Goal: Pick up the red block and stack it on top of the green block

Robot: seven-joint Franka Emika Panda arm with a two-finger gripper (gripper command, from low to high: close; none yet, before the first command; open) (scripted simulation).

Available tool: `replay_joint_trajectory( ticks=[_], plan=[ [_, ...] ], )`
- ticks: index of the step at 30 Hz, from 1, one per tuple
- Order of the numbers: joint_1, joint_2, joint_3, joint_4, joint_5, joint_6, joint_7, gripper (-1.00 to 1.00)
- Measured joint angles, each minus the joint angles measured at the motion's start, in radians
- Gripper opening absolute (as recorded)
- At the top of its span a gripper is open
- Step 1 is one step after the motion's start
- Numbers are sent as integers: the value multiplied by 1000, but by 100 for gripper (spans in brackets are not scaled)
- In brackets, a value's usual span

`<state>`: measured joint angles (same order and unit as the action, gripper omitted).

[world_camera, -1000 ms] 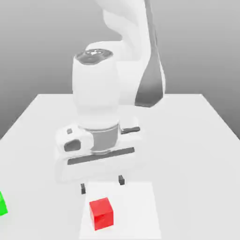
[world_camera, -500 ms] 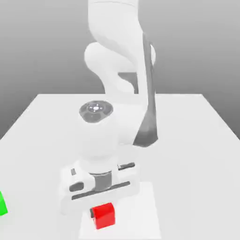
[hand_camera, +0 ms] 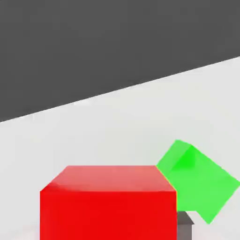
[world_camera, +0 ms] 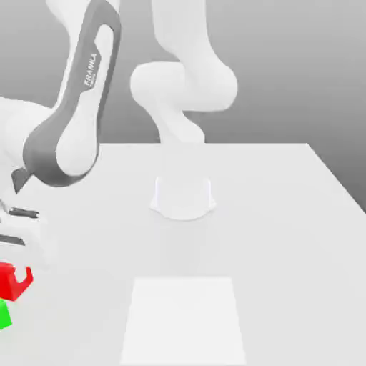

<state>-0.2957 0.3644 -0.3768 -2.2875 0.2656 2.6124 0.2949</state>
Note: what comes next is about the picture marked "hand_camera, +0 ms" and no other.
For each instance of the small red cube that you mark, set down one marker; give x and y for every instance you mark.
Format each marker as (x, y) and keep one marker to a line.
(108, 210)

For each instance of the small green cube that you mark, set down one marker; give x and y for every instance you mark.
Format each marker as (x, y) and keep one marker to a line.
(198, 183)

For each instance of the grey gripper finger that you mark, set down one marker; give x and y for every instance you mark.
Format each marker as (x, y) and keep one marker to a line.
(184, 228)

